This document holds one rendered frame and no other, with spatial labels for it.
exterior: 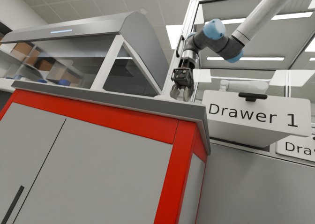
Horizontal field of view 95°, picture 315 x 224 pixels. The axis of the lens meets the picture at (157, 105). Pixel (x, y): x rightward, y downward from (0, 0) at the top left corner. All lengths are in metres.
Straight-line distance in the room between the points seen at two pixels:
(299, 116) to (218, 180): 0.45
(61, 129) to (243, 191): 0.75
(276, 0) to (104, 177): 0.75
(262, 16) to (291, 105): 0.35
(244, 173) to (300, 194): 0.20
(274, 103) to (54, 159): 0.60
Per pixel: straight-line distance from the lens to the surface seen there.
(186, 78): 0.58
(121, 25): 1.20
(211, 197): 0.83
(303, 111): 0.57
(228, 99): 0.54
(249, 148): 0.85
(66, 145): 0.38
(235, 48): 0.72
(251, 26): 0.73
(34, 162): 0.44
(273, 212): 0.86
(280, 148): 0.86
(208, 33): 0.65
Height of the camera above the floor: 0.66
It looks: 18 degrees up
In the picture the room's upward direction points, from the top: 17 degrees clockwise
